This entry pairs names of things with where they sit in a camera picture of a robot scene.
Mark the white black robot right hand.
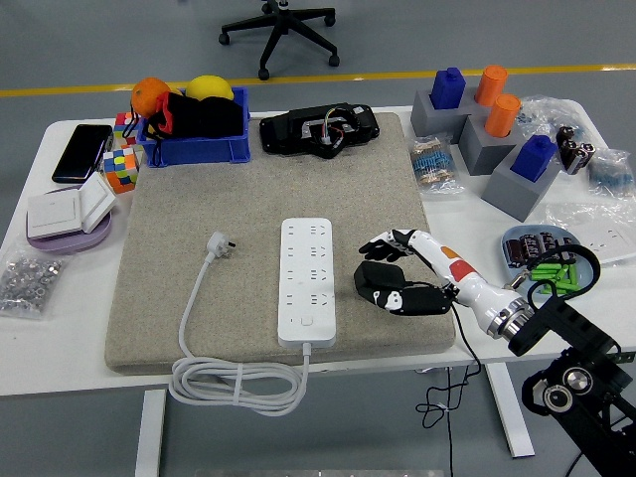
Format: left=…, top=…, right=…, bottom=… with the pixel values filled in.
left=358, top=228, right=518, bottom=329

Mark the black plug adapter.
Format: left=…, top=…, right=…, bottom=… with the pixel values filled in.
left=353, top=261, right=407, bottom=302

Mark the white power strip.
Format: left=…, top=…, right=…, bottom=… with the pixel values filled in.
left=276, top=217, right=338, bottom=349

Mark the pile of dark capacitors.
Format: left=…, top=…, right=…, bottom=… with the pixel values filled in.
left=504, top=232, right=577, bottom=269

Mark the light blue plate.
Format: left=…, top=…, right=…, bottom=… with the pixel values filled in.
left=500, top=225, right=596, bottom=302

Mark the pile of green batteries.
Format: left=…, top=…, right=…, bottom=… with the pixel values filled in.
left=527, top=262, right=580, bottom=297

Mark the grey block holder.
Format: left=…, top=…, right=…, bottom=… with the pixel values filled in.
left=480, top=143, right=562, bottom=224
left=410, top=87, right=479, bottom=145
left=457, top=112, right=526, bottom=176
left=461, top=87, right=498, bottom=120

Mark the bag of striped resistors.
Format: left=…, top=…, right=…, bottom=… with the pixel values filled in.
left=407, top=134, right=466, bottom=196

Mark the blue square peg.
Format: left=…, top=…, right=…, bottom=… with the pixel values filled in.
left=429, top=67, right=467, bottom=110
left=510, top=133, right=558, bottom=184

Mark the clear bag with white socket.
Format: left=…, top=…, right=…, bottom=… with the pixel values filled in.
left=545, top=201, right=636, bottom=268

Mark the orange cylinder peg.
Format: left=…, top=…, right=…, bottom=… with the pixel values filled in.
left=484, top=93, right=523, bottom=139
left=474, top=65, right=510, bottom=107

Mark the bundle of black capacitors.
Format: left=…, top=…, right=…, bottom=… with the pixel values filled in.
left=555, top=125, right=597, bottom=176

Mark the clear bag of small parts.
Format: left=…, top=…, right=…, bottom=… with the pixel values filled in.
left=514, top=94, right=585, bottom=145

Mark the clear bag of blue resistors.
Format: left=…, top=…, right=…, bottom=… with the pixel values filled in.
left=587, top=147, right=636, bottom=201

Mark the grey-brown mat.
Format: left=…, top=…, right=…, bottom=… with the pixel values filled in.
left=103, top=111, right=457, bottom=375

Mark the blue plastic bin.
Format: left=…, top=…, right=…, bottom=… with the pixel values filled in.
left=136, top=86, right=252, bottom=168

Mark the black office chair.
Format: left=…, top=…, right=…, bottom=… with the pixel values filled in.
left=218, top=0, right=342, bottom=81

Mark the yellow lemon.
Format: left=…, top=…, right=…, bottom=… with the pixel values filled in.
left=184, top=74, right=235, bottom=102

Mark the large colourful puzzle cube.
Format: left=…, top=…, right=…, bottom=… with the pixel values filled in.
left=101, top=147, right=140, bottom=195

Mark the orange fruit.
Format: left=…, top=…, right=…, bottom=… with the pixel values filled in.
left=130, top=77, right=173, bottom=119

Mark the small colourful puzzle cube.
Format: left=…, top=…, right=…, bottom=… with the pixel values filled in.
left=112, top=112, right=145, bottom=149

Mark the purple plate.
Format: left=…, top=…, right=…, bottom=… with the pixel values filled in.
left=26, top=186, right=114, bottom=256

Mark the black smartphone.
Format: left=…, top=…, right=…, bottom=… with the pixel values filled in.
left=51, top=123, right=114, bottom=184

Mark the bag of metal nuts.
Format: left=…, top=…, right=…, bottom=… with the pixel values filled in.
left=0, top=247, right=69, bottom=320

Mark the black hanging cable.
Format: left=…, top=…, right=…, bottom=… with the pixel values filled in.
left=444, top=366, right=456, bottom=477

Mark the black device with coloured wires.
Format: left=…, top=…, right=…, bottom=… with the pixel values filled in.
left=258, top=102, right=382, bottom=160

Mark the white power cord with plug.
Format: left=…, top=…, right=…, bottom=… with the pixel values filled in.
left=168, top=231, right=313, bottom=417

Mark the black drawstring pouch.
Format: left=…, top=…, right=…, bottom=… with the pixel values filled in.
left=121, top=91, right=245, bottom=168

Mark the tilted white wall switch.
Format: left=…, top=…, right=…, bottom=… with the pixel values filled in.
left=78, top=172, right=118, bottom=235

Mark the flat white wall switch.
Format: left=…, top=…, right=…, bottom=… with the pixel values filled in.
left=26, top=188, right=83, bottom=240

